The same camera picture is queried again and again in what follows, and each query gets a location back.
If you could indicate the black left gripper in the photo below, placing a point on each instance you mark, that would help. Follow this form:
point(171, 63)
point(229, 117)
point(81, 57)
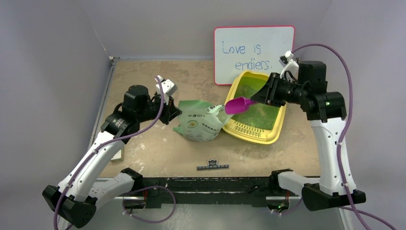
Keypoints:
point(170, 111)

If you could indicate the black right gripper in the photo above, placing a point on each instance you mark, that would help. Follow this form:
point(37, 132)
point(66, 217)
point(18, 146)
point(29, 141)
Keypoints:
point(272, 89)

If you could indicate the yellow sifting litter tray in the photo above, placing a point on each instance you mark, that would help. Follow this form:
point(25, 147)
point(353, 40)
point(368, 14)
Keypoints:
point(249, 133)

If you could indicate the purple plastic litter scoop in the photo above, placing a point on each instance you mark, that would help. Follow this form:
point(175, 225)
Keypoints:
point(238, 105)

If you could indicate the green cat litter bag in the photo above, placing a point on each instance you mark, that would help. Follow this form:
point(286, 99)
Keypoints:
point(200, 120)

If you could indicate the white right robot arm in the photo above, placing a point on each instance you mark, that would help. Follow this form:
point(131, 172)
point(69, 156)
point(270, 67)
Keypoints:
point(326, 112)

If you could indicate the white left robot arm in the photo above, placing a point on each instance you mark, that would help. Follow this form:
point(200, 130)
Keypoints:
point(77, 197)

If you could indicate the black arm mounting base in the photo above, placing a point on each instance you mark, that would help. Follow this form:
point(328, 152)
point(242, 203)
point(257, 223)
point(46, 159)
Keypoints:
point(253, 191)

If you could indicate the green cat litter granules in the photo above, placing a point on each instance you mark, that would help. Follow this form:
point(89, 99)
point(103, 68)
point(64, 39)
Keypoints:
point(258, 115)

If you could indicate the pink framed whiteboard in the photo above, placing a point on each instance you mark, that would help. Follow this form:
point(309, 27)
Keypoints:
point(254, 48)

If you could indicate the small white red card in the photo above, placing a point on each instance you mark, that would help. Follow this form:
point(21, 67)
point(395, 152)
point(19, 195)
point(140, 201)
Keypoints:
point(118, 156)

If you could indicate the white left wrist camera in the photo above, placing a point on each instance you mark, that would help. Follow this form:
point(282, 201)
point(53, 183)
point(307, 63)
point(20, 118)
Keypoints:
point(165, 88)

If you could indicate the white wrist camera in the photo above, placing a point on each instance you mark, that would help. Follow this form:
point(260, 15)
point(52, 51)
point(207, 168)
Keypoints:
point(290, 67)
point(165, 88)

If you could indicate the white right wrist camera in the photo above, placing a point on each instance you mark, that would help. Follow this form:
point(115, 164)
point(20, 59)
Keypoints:
point(290, 67)

